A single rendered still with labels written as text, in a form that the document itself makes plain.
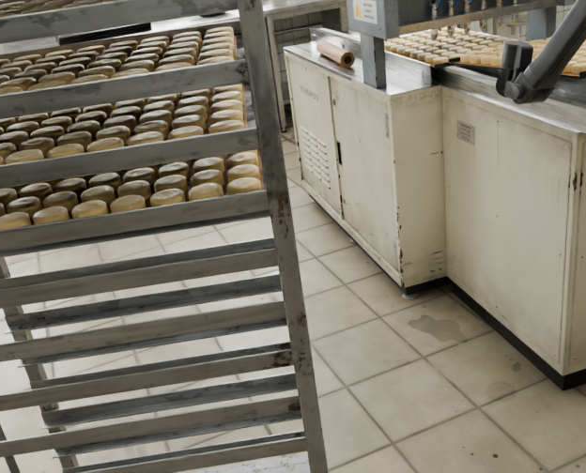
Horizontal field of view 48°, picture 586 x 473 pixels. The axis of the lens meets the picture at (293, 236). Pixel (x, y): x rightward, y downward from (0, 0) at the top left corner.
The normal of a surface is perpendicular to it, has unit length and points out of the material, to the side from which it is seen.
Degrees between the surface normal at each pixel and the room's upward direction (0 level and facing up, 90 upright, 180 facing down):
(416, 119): 90
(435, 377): 0
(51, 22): 90
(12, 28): 90
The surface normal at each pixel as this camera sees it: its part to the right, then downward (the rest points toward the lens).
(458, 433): -0.13, -0.90
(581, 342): 0.29, 0.38
